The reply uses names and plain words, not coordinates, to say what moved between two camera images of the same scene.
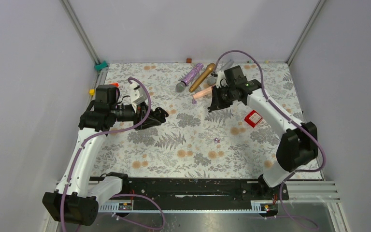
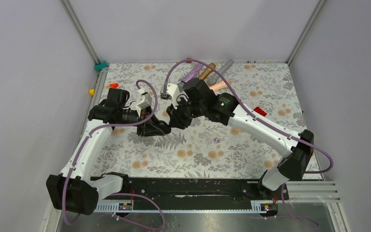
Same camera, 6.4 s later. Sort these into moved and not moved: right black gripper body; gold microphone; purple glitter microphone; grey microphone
Moved: right black gripper body
Not moved: purple glitter microphone; gold microphone; grey microphone
